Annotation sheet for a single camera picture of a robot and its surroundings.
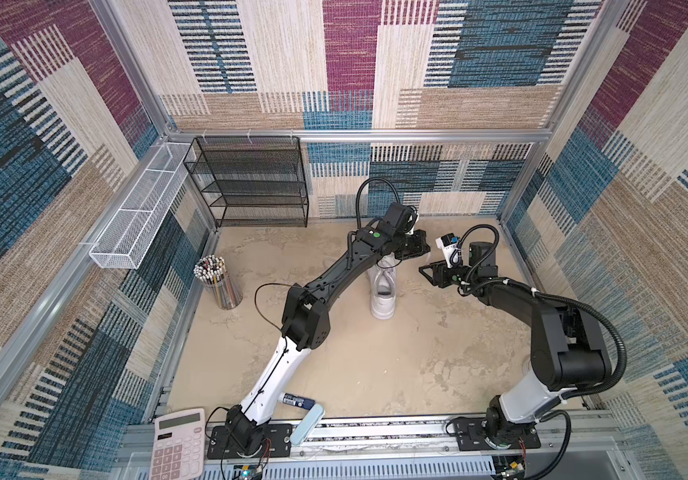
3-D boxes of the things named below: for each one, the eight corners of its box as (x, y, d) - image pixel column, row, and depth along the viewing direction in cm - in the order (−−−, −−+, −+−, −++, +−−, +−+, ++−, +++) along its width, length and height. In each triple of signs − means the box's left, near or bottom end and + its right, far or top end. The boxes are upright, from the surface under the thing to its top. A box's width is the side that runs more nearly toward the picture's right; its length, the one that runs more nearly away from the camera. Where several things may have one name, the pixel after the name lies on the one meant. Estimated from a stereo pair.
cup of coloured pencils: (213, 309, 98) (190, 277, 84) (219, 289, 103) (199, 255, 89) (239, 309, 98) (220, 277, 84) (244, 288, 103) (227, 255, 89)
